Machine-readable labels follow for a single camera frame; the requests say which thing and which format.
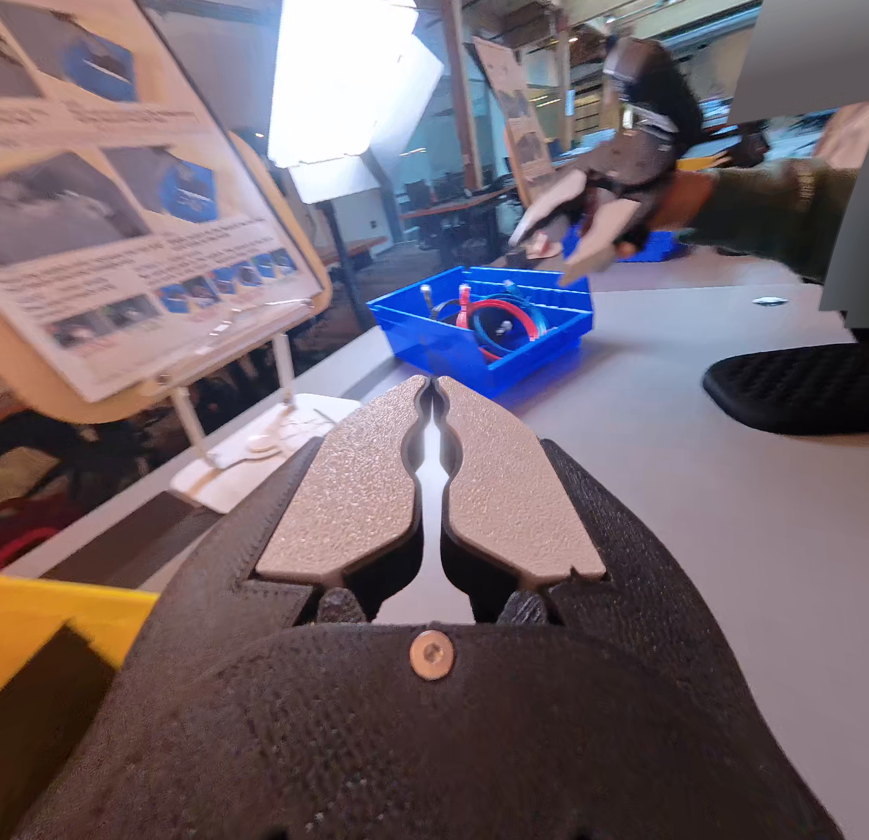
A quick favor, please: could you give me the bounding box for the white light panel on stand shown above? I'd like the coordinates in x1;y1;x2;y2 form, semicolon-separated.
267;0;447;332

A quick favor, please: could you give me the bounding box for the person's right hand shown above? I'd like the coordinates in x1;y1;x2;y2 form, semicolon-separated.
648;171;719;233

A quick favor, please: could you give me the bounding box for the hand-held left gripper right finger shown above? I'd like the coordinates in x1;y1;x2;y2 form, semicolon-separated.
434;375;608;585

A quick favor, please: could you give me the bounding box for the cardboard poster board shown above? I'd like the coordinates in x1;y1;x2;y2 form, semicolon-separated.
472;35;556;189

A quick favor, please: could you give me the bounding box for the red ethernet cable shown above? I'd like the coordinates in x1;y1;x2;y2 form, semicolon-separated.
456;283;544;364

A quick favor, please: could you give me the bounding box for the blue plastic bin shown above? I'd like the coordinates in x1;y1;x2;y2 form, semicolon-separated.
567;225;683;264
367;265;595;400

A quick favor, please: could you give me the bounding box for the instruction sign on white stand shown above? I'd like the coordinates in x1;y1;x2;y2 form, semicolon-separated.
0;0;362;515

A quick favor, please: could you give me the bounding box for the person's right forearm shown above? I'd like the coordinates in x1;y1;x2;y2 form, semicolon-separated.
686;156;859;286

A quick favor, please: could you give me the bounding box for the blue ethernet cable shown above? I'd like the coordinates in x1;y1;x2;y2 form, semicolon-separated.
472;280;552;360

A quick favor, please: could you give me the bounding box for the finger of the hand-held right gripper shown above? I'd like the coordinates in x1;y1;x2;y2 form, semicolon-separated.
509;168;590;252
560;198;642;289

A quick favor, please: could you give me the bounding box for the black bin divider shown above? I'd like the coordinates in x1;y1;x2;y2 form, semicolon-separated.
0;619;118;840

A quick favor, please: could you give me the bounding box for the yellow plastic bin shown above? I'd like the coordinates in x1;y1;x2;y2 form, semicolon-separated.
0;575;160;692

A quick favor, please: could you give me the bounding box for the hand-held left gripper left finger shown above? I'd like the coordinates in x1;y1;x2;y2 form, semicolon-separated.
254;375;435;583

